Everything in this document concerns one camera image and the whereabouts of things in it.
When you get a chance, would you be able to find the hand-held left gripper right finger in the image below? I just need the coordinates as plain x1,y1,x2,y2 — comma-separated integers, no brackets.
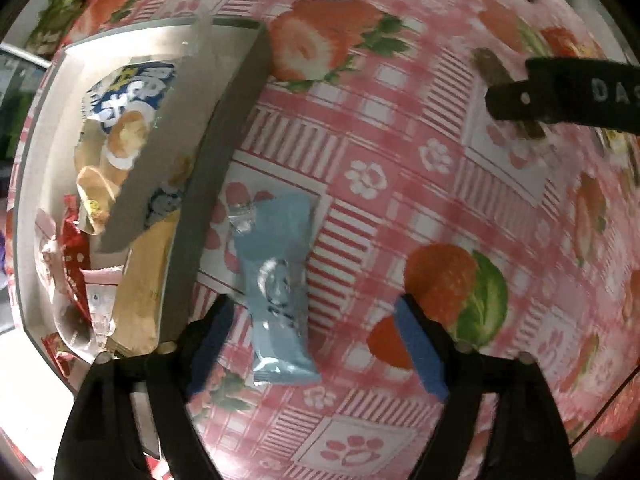
393,293,577,480

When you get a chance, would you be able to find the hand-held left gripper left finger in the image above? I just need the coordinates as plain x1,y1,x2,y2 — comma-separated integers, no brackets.
52,295,237,480

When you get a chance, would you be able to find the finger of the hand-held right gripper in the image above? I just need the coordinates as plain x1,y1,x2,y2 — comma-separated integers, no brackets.
486,79,557,126

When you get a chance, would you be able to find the brown snack packet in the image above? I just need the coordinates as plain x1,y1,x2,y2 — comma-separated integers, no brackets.
471,48,547,144

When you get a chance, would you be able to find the beige gold snack packet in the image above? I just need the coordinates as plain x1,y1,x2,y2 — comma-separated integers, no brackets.
106,209,182,357

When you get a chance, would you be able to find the light blue snack packet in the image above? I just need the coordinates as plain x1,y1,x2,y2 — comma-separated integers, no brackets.
227,191,322,386

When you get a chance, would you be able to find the white cardboard box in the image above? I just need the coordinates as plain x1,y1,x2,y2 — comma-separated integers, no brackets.
9,10,275,366

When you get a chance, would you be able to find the pink white snack packet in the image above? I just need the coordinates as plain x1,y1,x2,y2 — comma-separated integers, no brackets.
81,265,127,333

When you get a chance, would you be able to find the strawberry printed tablecloth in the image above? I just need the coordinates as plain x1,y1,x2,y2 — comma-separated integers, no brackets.
0,0,640,480

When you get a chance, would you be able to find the small red snack packet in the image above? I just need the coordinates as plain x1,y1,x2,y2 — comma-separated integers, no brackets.
41,332,77,382

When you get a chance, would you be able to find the red dotted snack packet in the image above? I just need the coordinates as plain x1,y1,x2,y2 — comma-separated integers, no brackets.
59,194,95,323

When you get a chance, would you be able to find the blue white puff snack bag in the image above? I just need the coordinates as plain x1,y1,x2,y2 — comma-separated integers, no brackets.
75,57,197,237

